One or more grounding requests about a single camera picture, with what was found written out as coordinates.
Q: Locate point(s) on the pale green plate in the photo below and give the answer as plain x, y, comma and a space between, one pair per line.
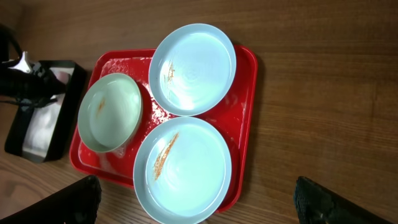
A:
110, 113

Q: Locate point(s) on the red plastic tray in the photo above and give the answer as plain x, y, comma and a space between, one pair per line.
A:
231, 117

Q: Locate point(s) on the light blue plate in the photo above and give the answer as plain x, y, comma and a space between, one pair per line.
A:
192, 69
182, 171

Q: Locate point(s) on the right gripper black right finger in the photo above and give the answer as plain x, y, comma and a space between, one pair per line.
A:
316, 204

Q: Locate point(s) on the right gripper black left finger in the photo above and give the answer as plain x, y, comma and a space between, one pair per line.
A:
76, 204

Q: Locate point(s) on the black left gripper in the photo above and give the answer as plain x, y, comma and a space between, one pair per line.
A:
32, 85

